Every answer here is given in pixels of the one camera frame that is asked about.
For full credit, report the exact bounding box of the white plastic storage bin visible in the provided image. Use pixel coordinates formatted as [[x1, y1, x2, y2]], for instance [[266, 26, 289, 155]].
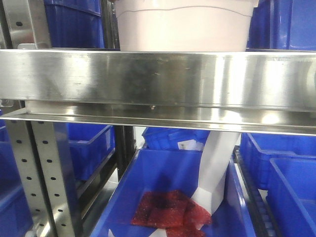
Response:
[[114, 0, 259, 52]]

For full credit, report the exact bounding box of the blue bin rear centre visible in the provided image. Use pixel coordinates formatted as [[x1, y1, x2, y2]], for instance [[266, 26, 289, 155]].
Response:
[[142, 127, 210, 151]]

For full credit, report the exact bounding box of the blue bin centre lower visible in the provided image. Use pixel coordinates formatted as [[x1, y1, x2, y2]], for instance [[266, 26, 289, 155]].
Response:
[[91, 149, 256, 237]]

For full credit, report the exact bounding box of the blue bin lower left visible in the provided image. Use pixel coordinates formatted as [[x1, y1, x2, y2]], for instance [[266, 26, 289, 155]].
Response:
[[66, 123, 115, 181]]

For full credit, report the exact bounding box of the blue bin rear right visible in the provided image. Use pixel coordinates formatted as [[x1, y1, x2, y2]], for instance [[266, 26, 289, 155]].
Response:
[[239, 133, 316, 190]]

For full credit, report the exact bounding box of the stainless steel shelf beam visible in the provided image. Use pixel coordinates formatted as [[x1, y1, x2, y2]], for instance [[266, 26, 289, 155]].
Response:
[[0, 49, 316, 136]]

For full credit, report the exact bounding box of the blue bin upper left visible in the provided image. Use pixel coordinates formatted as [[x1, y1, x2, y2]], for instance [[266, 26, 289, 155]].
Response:
[[44, 0, 104, 48]]

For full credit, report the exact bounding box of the blue bin lower right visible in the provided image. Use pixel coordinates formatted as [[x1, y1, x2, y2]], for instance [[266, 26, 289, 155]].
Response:
[[267, 158, 316, 237]]

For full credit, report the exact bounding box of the blue bin upper right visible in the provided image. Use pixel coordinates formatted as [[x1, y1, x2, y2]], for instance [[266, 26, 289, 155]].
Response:
[[247, 0, 316, 51]]

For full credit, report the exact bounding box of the red mesh bag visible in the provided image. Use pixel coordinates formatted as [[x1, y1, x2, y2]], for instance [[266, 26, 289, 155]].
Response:
[[131, 190, 212, 237]]

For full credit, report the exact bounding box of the perforated steel shelf post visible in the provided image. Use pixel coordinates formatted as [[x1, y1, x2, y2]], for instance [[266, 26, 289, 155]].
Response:
[[0, 0, 83, 237]]

